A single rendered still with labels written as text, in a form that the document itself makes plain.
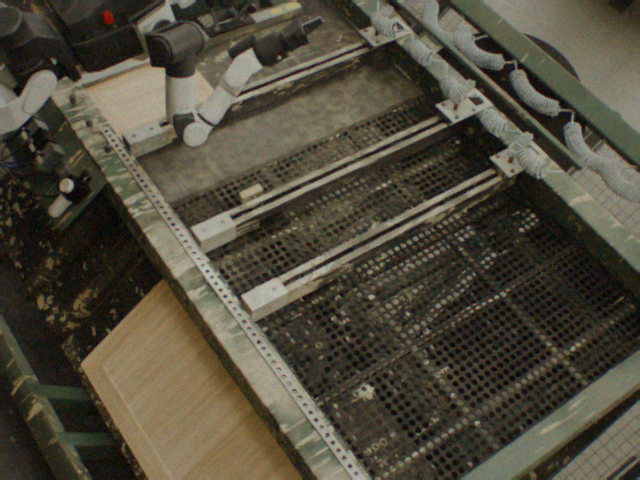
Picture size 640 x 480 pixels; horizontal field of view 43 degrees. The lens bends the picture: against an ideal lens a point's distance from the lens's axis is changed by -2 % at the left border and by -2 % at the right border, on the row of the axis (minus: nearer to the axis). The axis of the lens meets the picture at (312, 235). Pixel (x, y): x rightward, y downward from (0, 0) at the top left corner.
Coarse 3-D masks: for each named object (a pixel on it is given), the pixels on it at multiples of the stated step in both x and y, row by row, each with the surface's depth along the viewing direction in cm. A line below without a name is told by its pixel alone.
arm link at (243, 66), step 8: (240, 56) 242; (248, 56) 242; (232, 64) 243; (240, 64) 243; (248, 64) 243; (232, 72) 244; (240, 72) 243; (248, 72) 243; (224, 80) 245; (232, 80) 244; (240, 80) 244; (224, 88) 247; (232, 88) 246; (240, 88) 246; (232, 96) 249
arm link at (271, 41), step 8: (296, 24) 243; (272, 32) 244; (280, 32) 244; (288, 32) 242; (296, 32) 239; (304, 32) 245; (264, 40) 243; (272, 40) 242; (280, 40) 243; (288, 40) 241; (296, 40) 241; (304, 40) 240; (272, 48) 242; (280, 48) 242; (288, 48) 244; (296, 48) 243; (272, 56) 243; (280, 56) 244; (288, 56) 246
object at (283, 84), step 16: (384, 16) 301; (368, 32) 311; (400, 32) 313; (352, 48) 310; (368, 48) 311; (384, 48) 315; (304, 64) 302; (320, 64) 304; (336, 64) 305; (352, 64) 310; (272, 80) 295; (288, 80) 296; (304, 80) 300; (320, 80) 306; (240, 96) 289; (256, 96) 290; (272, 96) 295; (240, 112) 291; (144, 128) 274; (160, 128) 275; (128, 144) 270; (144, 144) 273; (160, 144) 278
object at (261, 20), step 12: (264, 12) 323; (288, 12) 325; (300, 12) 330; (252, 24) 318; (264, 24) 322; (228, 36) 315; (204, 48) 312; (132, 60) 298; (96, 72) 293; (108, 72) 293; (120, 72) 295; (84, 84) 289; (96, 84) 292
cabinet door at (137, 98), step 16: (112, 80) 294; (128, 80) 295; (144, 80) 296; (160, 80) 297; (96, 96) 288; (112, 96) 289; (128, 96) 290; (144, 96) 291; (160, 96) 292; (208, 96) 294; (112, 112) 284; (128, 112) 285; (144, 112) 286; (160, 112) 287; (128, 128) 280
